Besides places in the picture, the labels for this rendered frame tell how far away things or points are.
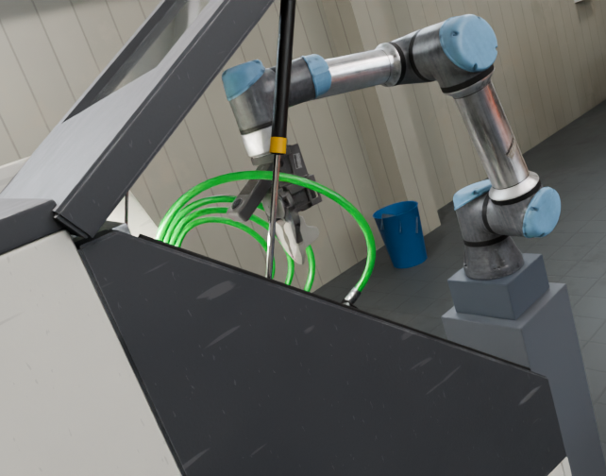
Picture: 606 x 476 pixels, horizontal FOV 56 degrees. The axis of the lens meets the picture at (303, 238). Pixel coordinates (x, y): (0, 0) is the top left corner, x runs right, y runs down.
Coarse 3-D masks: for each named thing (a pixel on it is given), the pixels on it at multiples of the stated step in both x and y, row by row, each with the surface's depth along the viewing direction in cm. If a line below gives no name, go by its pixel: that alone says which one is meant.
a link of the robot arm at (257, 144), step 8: (264, 128) 96; (248, 136) 97; (256, 136) 97; (264, 136) 96; (248, 144) 98; (256, 144) 97; (264, 144) 97; (248, 152) 99; (256, 152) 98; (264, 152) 97
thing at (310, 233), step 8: (288, 224) 101; (304, 224) 103; (288, 232) 102; (304, 232) 103; (312, 232) 104; (304, 240) 104; (312, 240) 105; (296, 248) 102; (304, 248) 103; (296, 256) 104; (304, 256) 104
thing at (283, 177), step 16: (224, 176) 90; (240, 176) 90; (256, 176) 91; (272, 176) 91; (288, 176) 92; (192, 192) 90; (320, 192) 93; (176, 208) 90; (352, 208) 95; (160, 224) 90; (160, 240) 91; (368, 240) 97; (368, 256) 98; (368, 272) 98
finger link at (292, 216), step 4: (284, 200) 100; (284, 204) 100; (288, 208) 99; (292, 208) 99; (288, 212) 99; (292, 212) 99; (296, 212) 100; (288, 216) 100; (292, 216) 99; (296, 216) 100; (288, 220) 100; (292, 220) 99; (296, 220) 100; (292, 224) 100; (296, 224) 101; (292, 228) 100; (296, 228) 100; (296, 232) 100; (300, 232) 102; (296, 236) 101; (300, 236) 102; (296, 240) 101; (300, 240) 102
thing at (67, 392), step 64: (0, 256) 50; (64, 256) 53; (0, 320) 50; (64, 320) 53; (0, 384) 51; (64, 384) 53; (128, 384) 57; (0, 448) 51; (64, 448) 54; (128, 448) 57
